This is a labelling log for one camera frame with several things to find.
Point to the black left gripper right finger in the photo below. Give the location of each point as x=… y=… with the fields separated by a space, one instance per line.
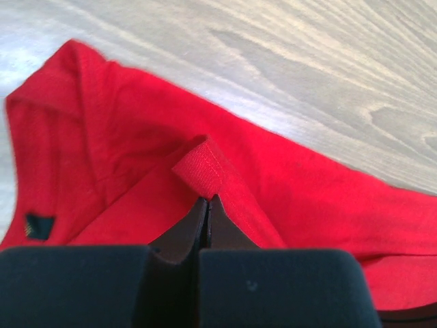
x=223 y=233

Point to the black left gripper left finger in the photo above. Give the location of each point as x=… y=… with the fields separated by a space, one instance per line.
x=185 y=237

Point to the red t shirt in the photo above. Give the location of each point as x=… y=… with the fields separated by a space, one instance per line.
x=107 y=154

